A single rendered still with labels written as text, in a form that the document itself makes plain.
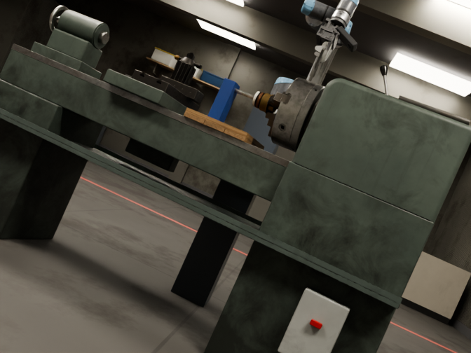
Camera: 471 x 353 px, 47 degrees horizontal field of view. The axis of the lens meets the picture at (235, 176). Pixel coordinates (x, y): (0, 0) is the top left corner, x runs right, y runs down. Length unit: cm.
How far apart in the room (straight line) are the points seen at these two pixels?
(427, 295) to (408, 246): 643
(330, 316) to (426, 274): 647
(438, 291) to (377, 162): 652
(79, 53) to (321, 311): 167
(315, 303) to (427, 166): 67
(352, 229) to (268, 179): 40
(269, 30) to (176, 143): 674
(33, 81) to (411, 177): 178
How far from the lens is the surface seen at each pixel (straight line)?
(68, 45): 286
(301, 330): 211
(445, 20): 602
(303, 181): 217
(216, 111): 249
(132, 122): 249
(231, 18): 913
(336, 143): 218
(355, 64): 888
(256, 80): 1202
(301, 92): 232
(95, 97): 260
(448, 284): 861
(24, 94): 276
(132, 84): 246
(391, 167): 216
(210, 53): 1229
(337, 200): 215
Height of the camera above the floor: 72
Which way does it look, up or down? level
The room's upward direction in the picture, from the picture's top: 24 degrees clockwise
